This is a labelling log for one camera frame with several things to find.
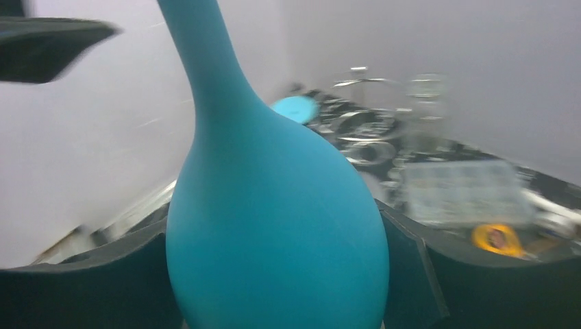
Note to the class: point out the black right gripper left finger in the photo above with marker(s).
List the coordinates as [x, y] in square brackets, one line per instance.
[122, 284]

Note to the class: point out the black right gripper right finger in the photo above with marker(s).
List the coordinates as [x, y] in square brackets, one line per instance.
[439, 281]

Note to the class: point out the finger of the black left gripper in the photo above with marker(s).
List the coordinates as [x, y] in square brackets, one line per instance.
[37, 50]

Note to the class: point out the blue plastic goblet back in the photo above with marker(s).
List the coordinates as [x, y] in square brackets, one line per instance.
[269, 225]

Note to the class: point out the blue plastic goblet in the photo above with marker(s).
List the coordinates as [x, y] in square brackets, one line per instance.
[301, 109]
[269, 225]

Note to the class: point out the chrome spiral glass rack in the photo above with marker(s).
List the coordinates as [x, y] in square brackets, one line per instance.
[361, 116]

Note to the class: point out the clear glass wine glass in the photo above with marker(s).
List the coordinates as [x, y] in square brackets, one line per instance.
[427, 122]

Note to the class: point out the yellow tape measure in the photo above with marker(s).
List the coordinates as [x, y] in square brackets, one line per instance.
[498, 239]

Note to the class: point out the clear plastic parts box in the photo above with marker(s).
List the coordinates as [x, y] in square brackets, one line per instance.
[464, 194]

